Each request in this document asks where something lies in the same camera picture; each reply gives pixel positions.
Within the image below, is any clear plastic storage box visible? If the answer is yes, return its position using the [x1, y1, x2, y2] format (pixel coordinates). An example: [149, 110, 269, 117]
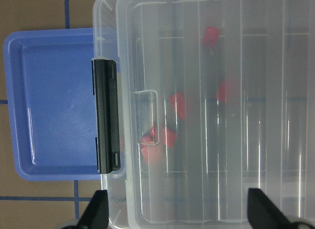
[93, 0, 315, 229]

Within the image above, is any blue plastic tray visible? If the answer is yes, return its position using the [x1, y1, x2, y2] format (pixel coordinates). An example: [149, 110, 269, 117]
[3, 28, 100, 181]

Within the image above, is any black box latch handle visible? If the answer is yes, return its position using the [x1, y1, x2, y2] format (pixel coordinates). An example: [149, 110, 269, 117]
[92, 59, 121, 174]

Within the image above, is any red block in box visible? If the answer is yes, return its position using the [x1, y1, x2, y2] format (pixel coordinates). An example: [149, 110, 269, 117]
[203, 26, 220, 47]
[149, 127, 177, 148]
[140, 135, 163, 164]
[215, 78, 238, 103]

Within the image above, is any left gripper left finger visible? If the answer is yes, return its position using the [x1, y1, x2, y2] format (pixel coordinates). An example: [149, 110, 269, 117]
[75, 190, 109, 229]

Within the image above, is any red block from tray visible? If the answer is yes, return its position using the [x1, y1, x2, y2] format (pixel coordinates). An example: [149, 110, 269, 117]
[168, 92, 186, 120]

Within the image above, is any clear plastic box lid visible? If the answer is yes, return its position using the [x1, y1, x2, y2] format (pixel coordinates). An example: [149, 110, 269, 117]
[115, 0, 315, 228]

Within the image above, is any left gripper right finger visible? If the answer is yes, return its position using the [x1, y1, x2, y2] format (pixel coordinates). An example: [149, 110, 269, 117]
[247, 188, 299, 229]

